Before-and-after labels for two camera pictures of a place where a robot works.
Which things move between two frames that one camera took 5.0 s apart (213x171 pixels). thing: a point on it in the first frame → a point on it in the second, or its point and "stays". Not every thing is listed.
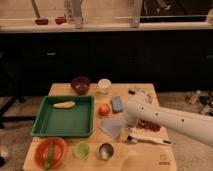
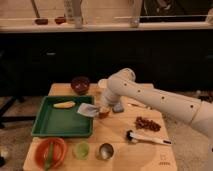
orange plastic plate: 41,151 stays
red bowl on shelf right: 60,20 stays
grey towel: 113,126 → 88,109
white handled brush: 133,138 stays
